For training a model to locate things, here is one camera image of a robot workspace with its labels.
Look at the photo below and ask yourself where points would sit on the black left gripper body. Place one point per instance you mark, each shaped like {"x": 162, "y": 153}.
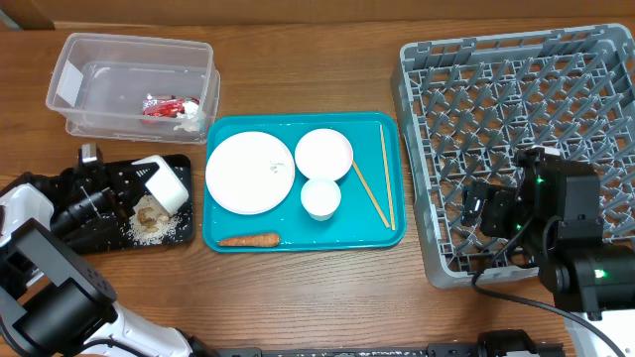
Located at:
{"x": 89, "y": 205}

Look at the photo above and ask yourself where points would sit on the small white plate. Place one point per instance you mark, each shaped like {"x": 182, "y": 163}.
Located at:
{"x": 324, "y": 154}

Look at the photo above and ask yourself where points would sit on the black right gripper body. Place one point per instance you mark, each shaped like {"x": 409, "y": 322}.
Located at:
{"x": 500, "y": 213}

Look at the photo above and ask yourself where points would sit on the grey plastic dishwasher rack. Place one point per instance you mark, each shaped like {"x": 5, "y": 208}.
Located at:
{"x": 466, "y": 106}

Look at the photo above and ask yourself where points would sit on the black waste tray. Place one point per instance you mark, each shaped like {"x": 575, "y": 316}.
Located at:
{"x": 109, "y": 234}

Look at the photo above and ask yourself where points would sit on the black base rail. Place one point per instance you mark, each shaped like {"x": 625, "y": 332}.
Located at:
{"x": 497, "y": 343}

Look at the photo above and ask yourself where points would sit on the red foil wrapper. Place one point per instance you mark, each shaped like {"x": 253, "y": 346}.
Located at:
{"x": 162, "y": 106}

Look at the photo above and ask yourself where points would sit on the white bowl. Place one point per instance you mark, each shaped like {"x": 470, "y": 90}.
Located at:
{"x": 164, "y": 185}

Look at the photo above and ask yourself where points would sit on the teal plastic serving tray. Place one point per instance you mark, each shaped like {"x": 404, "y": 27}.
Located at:
{"x": 355, "y": 224}

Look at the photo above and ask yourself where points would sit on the clear plastic waste bin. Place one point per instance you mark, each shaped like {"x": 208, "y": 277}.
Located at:
{"x": 100, "y": 82}

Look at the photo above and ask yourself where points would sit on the rice and food scraps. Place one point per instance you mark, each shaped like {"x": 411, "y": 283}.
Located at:
{"x": 151, "y": 224}

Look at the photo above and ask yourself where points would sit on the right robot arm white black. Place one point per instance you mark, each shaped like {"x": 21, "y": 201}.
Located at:
{"x": 553, "y": 216}

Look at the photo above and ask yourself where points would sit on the white napkin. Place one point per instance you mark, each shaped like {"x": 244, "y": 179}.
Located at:
{"x": 191, "y": 120}

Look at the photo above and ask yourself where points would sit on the wooden chopstick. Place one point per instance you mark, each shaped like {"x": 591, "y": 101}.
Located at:
{"x": 387, "y": 179}
{"x": 370, "y": 194}

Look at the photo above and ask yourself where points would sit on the large white plate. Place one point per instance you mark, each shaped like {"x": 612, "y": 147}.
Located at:
{"x": 250, "y": 173}

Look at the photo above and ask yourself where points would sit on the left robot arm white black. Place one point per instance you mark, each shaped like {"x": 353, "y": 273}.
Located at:
{"x": 52, "y": 300}

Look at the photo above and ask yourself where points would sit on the orange carrot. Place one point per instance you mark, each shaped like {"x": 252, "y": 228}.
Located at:
{"x": 264, "y": 240}

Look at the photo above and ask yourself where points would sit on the white paper cup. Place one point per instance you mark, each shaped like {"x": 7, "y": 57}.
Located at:
{"x": 320, "y": 198}

